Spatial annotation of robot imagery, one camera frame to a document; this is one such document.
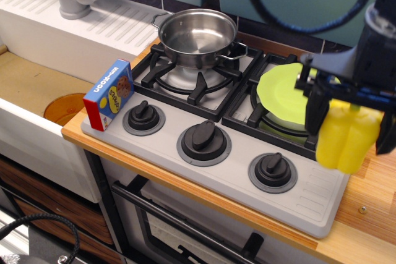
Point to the black left burner grate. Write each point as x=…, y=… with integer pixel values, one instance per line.
x=204, y=92

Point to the black right stove knob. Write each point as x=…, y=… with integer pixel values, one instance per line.
x=273, y=173

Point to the black stove knob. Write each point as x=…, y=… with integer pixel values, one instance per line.
x=144, y=119
x=204, y=144
x=273, y=173

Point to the black burner grate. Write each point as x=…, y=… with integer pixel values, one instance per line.
x=204, y=92
x=248, y=116

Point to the wooden drawer unit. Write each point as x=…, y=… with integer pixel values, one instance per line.
x=29, y=193

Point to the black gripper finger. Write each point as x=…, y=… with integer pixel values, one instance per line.
x=316, y=110
x=385, y=142

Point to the stainless steel pot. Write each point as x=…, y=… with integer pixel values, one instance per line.
x=198, y=38

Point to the black middle stove knob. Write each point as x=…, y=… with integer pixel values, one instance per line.
x=204, y=144

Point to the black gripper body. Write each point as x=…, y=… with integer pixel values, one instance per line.
x=337, y=74

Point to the blue cookie box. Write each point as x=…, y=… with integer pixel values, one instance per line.
x=108, y=96

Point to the black left stove knob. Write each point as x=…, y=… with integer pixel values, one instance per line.
x=144, y=119

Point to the grey toy stove top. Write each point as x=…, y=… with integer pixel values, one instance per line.
x=310, y=206

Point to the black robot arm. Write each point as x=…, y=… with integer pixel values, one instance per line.
x=378, y=35

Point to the black right burner grate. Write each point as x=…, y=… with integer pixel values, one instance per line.
x=248, y=116

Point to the yellow toy bell pepper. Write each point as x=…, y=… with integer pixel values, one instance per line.
x=346, y=134

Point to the white toy sink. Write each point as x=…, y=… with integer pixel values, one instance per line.
x=45, y=56

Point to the lime green plate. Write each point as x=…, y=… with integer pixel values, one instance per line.
x=277, y=94

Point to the oven door with black handle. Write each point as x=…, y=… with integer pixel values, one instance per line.
x=132, y=194

